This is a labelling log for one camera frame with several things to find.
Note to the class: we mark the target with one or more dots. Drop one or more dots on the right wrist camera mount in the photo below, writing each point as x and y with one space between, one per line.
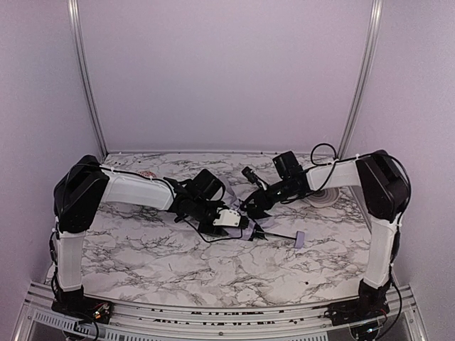
253 178

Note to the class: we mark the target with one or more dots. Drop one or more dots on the red patterned small bowl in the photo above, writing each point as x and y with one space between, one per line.
147 174

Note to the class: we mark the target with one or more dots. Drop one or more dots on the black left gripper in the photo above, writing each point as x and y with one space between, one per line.
216 227

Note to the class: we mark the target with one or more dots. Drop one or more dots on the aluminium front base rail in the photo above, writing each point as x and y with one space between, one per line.
142 321

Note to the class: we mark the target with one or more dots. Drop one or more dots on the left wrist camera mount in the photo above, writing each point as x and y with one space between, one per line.
231 219

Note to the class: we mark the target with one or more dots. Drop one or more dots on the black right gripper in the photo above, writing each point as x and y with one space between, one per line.
263 195

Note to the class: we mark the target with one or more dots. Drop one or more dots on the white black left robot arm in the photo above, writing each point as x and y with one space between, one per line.
88 184

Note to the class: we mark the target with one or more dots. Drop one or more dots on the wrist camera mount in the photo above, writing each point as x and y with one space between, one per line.
231 219
253 178

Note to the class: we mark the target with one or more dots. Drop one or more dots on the lavender folding umbrella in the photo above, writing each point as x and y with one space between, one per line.
255 228

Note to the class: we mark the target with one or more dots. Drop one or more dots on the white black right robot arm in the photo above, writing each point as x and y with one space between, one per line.
386 191

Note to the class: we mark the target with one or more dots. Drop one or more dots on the white ringed plate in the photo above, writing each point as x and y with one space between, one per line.
323 198

